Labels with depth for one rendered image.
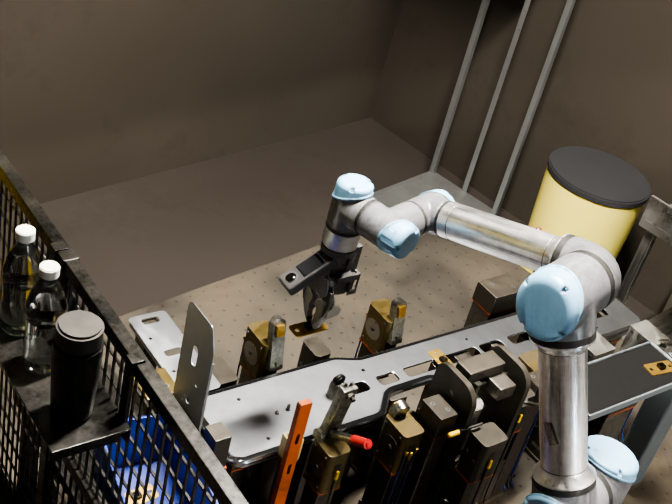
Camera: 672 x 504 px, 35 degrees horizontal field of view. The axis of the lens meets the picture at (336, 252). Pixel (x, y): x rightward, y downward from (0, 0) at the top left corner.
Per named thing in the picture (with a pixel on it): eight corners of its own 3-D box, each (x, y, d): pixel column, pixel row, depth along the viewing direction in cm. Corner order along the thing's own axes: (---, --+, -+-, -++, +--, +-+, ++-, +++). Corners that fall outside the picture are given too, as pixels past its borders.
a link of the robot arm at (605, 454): (629, 502, 211) (655, 455, 204) (596, 535, 202) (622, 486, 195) (579, 465, 217) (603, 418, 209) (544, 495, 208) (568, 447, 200)
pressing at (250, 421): (596, 282, 315) (598, 278, 314) (652, 329, 301) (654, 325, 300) (182, 401, 237) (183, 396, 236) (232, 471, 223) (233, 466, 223)
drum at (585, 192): (612, 314, 483) (671, 188, 444) (556, 345, 454) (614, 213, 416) (537, 262, 506) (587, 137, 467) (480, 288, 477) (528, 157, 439)
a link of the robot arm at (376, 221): (436, 217, 207) (394, 189, 212) (400, 234, 199) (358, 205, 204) (426, 250, 211) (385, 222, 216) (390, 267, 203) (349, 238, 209)
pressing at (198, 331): (170, 419, 230) (192, 297, 211) (195, 456, 223) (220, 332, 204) (168, 420, 230) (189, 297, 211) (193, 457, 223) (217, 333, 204)
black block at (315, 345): (290, 412, 284) (312, 328, 268) (309, 437, 278) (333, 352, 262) (273, 417, 281) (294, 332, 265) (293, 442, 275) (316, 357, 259)
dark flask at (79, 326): (84, 389, 171) (93, 303, 161) (103, 420, 167) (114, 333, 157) (39, 401, 167) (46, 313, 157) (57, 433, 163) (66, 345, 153)
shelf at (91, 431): (51, 314, 193) (58, 234, 183) (138, 449, 171) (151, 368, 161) (-31, 331, 184) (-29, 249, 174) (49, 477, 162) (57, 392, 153)
